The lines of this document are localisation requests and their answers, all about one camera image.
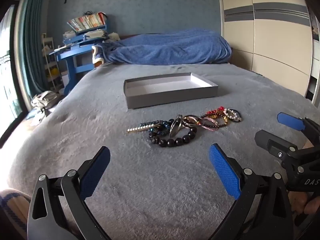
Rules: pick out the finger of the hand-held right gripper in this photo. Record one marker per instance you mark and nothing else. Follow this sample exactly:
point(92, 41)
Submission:
point(290, 121)
point(270, 141)

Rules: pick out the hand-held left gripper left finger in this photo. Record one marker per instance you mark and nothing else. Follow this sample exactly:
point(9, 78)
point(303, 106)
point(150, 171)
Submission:
point(96, 172)

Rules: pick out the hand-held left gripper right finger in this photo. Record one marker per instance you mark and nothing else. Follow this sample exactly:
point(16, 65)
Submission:
point(225, 172)

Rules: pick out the pearl hair clip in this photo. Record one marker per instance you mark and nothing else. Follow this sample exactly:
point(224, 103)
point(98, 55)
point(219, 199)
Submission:
point(140, 128)

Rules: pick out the silver metal bangle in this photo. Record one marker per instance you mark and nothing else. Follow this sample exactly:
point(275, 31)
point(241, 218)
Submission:
point(172, 131)

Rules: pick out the grey cardboard box tray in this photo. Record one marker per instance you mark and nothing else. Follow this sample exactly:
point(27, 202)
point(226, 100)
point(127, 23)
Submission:
point(172, 100)

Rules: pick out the person's right hand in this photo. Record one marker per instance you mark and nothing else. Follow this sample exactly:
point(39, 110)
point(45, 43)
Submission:
point(311, 206)

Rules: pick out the grey fleece bed blanket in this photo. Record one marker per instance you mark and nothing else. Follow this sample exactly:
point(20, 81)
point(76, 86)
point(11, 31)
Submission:
point(150, 192)

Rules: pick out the cream wardrobe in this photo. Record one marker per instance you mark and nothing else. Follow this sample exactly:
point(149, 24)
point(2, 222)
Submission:
point(275, 42)

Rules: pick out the grey white bag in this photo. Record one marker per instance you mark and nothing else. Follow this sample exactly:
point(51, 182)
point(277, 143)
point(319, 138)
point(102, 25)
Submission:
point(43, 100)

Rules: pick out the blue striped cloth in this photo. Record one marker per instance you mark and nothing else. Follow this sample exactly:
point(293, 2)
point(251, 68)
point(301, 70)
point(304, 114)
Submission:
point(12, 210)

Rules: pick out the blue desk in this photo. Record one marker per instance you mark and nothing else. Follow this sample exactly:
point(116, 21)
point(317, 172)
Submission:
point(72, 65)

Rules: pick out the white shelf rack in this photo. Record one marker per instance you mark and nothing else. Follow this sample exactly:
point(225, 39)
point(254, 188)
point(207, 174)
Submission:
point(51, 62)

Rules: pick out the window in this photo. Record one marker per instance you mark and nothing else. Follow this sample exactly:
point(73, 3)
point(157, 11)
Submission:
point(7, 80)

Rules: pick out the teal curtain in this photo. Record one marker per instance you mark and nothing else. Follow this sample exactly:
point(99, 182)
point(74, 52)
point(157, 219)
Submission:
point(31, 55)

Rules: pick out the blue duvet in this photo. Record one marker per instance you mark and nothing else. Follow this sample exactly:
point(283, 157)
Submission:
point(170, 47)

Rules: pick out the white plush toy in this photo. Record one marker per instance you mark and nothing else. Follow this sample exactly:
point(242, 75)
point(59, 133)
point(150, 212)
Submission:
point(113, 37)

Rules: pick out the stack of papers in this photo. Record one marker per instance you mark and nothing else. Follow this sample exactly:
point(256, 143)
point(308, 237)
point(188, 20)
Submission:
point(96, 33)

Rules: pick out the row of books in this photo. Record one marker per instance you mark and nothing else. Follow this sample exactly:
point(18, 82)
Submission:
point(87, 21)

